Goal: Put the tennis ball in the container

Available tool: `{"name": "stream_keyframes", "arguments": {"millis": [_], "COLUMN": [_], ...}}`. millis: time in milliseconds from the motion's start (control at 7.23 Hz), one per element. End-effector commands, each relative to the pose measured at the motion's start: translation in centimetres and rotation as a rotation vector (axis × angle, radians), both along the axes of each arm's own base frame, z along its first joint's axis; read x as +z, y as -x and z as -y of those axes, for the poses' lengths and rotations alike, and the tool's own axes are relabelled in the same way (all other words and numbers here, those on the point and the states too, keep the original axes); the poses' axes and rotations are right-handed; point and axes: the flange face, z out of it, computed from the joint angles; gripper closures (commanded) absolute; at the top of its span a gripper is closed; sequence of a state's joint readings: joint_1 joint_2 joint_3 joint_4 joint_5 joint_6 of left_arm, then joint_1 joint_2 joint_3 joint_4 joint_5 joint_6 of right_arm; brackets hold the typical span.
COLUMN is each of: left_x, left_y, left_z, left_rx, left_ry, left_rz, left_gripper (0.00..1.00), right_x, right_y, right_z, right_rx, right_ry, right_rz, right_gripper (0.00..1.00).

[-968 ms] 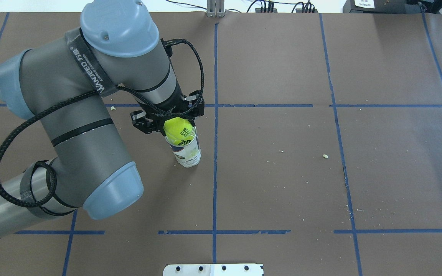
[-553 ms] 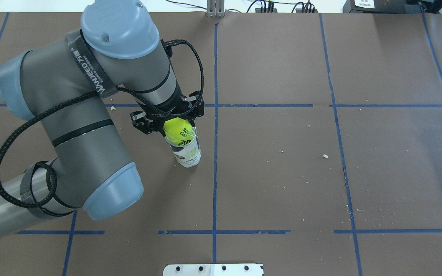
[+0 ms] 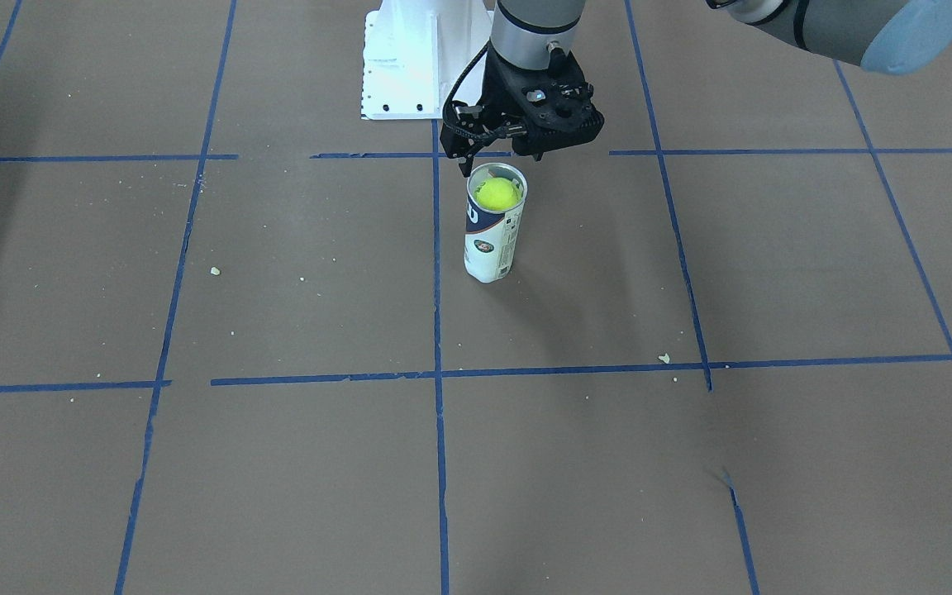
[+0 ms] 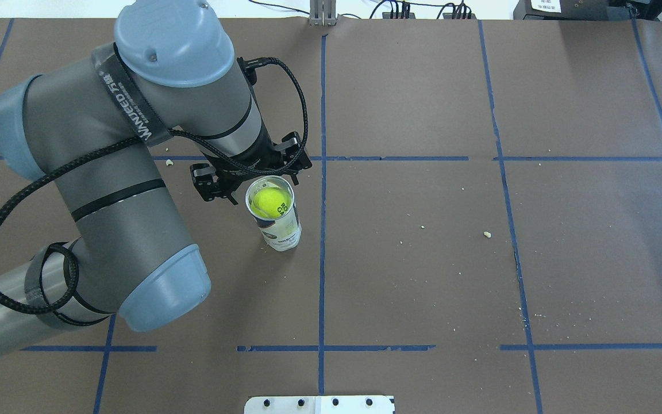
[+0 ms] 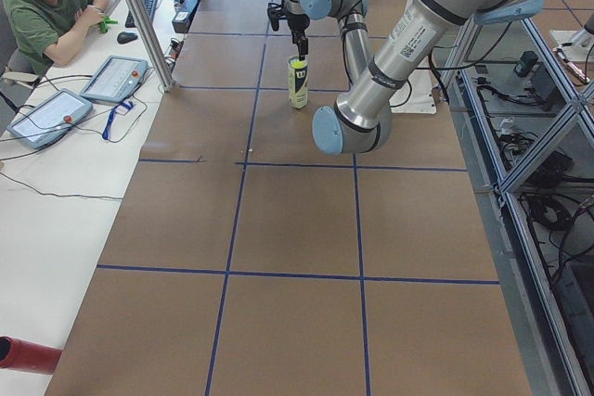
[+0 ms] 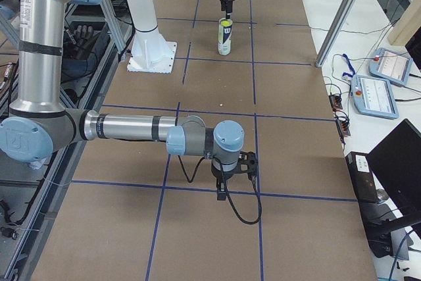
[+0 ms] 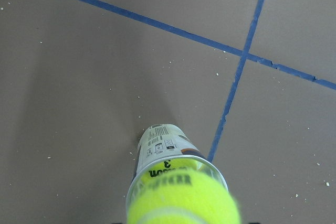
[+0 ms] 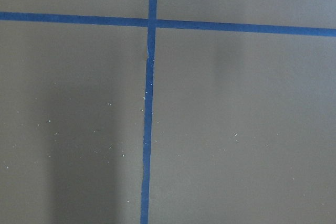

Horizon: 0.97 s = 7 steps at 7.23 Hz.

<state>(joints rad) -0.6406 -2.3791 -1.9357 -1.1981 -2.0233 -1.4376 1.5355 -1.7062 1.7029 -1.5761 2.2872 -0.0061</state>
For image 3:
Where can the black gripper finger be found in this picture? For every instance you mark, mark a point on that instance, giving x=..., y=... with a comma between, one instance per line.
x=466, y=129

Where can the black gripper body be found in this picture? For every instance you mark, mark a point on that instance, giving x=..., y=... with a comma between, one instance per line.
x=496, y=92

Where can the yellow-green tennis ball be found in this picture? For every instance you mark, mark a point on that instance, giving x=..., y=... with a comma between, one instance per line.
x=497, y=195

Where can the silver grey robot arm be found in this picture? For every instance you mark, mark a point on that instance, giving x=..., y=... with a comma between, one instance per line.
x=889, y=37

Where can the white tennis ball can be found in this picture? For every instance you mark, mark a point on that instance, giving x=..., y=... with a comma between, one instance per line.
x=490, y=238

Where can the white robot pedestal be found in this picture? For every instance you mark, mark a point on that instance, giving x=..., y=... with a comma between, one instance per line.
x=414, y=51

